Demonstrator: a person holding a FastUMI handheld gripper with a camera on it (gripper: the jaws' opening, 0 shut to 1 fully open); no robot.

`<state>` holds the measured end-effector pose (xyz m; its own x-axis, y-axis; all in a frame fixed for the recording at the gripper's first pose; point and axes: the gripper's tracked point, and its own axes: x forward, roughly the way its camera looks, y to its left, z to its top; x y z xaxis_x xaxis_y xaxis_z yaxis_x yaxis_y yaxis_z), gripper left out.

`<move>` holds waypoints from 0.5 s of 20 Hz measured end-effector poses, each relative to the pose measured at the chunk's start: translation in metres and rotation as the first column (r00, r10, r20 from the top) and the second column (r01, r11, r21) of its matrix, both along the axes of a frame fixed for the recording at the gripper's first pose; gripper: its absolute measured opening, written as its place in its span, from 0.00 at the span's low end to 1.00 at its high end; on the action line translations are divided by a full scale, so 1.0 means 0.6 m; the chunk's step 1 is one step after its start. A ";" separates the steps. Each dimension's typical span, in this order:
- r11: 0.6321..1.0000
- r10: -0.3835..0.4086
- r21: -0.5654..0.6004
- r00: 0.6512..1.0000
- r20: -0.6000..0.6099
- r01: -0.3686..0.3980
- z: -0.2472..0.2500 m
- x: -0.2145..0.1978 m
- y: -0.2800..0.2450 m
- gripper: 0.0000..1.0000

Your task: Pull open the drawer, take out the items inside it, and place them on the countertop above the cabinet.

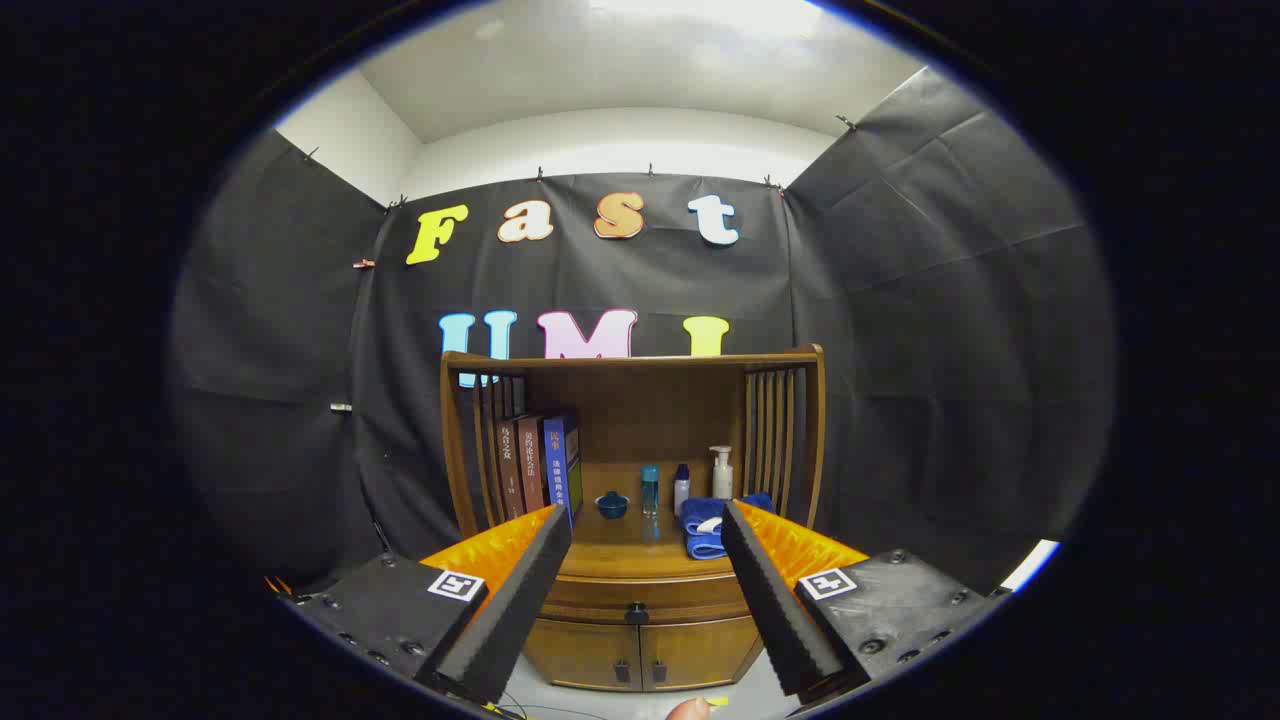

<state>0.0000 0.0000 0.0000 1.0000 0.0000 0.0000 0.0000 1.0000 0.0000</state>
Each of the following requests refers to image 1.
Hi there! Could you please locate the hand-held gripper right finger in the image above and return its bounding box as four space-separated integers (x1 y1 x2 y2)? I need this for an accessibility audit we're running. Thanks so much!
720 498 1011 706

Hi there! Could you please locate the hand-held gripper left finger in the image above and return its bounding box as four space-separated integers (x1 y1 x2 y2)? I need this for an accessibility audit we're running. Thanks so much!
268 503 573 706

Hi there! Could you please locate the wooden cabinet door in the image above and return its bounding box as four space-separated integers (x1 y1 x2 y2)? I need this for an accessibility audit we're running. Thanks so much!
522 618 641 693
640 615 764 691

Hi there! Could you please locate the wooden countertop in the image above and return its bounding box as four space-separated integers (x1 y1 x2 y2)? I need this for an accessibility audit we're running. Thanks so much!
545 462 776 581

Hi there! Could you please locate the wooden cabinet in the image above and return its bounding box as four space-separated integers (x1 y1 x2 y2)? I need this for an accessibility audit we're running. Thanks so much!
440 345 827 693

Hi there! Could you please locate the blue folded towel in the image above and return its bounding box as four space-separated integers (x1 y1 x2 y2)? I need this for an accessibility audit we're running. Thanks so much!
680 492 776 561

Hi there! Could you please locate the dark brown book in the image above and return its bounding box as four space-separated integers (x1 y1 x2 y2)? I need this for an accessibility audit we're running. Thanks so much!
497 418 527 521

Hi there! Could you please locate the blue book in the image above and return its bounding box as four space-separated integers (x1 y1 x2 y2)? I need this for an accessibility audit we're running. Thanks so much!
543 412 583 527

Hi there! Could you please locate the thin black floor cable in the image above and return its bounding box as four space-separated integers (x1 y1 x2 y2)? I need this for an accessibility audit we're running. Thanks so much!
495 690 601 720

